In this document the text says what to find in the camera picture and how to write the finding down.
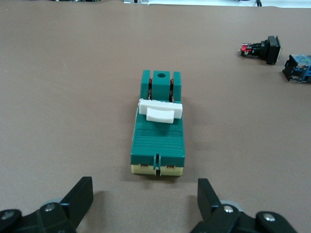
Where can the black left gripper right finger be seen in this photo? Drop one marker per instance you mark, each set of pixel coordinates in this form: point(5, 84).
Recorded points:
point(211, 206)

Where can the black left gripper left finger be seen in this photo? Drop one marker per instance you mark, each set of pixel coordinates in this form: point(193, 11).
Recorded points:
point(73, 206)

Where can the green button blue contact block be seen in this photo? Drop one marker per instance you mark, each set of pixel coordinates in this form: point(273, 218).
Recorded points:
point(298, 68)

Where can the black square button red block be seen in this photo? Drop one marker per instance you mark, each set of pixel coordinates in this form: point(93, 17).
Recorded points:
point(271, 49)

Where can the aluminium table edge bracket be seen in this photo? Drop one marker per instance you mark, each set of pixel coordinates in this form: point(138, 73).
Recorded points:
point(136, 1)

